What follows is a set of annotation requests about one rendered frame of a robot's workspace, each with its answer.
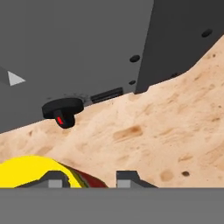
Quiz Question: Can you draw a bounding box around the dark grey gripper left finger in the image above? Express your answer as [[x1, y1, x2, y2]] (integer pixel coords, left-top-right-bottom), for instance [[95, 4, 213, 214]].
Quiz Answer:
[[17, 171, 72, 189]]

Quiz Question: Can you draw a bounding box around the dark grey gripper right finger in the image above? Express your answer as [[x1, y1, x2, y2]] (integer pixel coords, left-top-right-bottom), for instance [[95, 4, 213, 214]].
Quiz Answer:
[[115, 171, 158, 189]]

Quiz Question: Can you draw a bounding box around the yellow and red round object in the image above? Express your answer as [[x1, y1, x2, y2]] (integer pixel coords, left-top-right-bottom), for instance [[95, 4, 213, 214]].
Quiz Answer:
[[0, 155, 109, 189]]

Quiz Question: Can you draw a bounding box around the black knob with red mark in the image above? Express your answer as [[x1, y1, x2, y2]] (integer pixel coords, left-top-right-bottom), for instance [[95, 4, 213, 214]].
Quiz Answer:
[[41, 97, 85, 130]]

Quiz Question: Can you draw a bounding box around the dark grey hob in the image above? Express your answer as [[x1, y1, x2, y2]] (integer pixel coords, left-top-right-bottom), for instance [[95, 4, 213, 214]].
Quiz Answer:
[[0, 0, 156, 135]]

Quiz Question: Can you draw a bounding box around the dark grey appliance panel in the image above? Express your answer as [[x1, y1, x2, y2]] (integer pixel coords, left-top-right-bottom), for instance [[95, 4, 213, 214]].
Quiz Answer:
[[134, 0, 224, 95]]

